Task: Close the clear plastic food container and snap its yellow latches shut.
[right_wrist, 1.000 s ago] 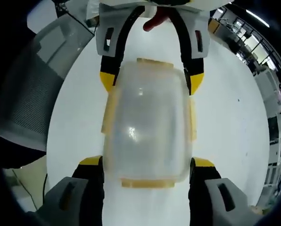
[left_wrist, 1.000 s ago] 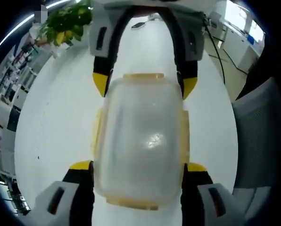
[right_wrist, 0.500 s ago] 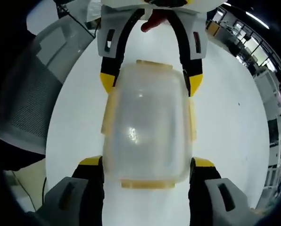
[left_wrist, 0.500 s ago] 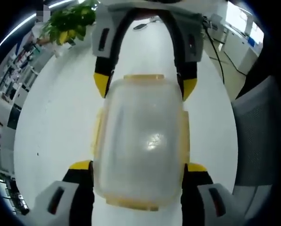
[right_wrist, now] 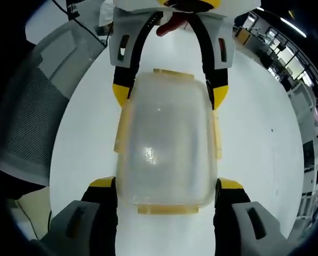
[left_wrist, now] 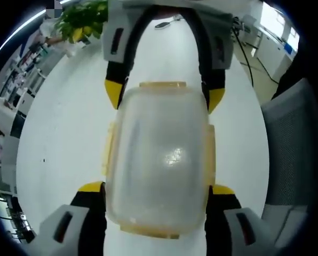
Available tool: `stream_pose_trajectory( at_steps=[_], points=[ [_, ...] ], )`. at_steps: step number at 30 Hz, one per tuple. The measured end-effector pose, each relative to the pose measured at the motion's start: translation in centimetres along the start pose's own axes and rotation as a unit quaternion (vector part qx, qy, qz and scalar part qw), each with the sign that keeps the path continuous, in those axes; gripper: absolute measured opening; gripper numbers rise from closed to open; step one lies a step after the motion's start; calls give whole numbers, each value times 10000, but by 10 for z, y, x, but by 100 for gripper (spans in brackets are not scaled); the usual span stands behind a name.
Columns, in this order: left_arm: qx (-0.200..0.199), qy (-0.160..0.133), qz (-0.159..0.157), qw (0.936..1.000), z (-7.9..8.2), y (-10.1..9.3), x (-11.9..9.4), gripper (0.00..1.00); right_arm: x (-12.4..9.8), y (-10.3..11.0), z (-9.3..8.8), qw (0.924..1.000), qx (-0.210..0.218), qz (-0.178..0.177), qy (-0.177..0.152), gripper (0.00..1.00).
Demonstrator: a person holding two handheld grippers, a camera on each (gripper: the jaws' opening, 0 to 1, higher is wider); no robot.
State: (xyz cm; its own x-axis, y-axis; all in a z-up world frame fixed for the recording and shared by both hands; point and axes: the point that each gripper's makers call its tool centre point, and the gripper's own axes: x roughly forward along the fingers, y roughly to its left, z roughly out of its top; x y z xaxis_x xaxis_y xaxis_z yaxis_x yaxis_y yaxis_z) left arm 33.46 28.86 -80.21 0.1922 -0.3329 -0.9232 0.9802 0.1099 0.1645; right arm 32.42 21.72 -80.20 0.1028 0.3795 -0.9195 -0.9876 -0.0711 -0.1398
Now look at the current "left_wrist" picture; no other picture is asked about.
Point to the white cabinet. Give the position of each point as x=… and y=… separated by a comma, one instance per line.
x=275, y=50

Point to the grey mesh chair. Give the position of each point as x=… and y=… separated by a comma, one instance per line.
x=287, y=149

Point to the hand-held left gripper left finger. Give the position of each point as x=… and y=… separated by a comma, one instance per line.
x=87, y=210

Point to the green potted plant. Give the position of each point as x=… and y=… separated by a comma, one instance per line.
x=79, y=18

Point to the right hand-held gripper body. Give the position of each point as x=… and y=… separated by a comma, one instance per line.
x=191, y=2

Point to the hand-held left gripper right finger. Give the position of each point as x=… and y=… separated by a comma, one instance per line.
x=228, y=210

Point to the small black object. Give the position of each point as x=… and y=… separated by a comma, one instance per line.
x=162, y=25

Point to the clear plastic buckle container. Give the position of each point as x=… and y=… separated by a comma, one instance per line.
x=159, y=133

